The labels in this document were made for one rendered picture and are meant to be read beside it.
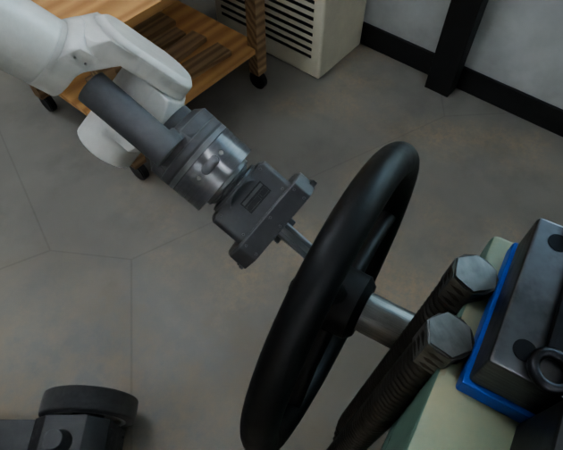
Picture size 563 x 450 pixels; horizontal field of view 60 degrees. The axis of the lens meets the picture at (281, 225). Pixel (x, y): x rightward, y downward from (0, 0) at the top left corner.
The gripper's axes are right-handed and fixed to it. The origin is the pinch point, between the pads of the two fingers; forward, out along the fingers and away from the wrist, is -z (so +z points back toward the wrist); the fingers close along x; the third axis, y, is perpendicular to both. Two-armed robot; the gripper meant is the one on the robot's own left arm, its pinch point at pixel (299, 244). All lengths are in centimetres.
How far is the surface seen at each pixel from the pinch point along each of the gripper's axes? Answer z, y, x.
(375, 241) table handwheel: -3.4, 9.1, -4.6
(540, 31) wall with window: -34, -85, -101
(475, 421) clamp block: -4.3, 33.3, 2.1
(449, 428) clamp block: -3.5, 33.3, 3.1
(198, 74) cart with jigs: 37, -107, -24
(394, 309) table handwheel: -6.1, 15.9, -0.5
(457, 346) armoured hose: -2.0, 32.1, -0.1
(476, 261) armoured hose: -1.4, 29.4, -4.5
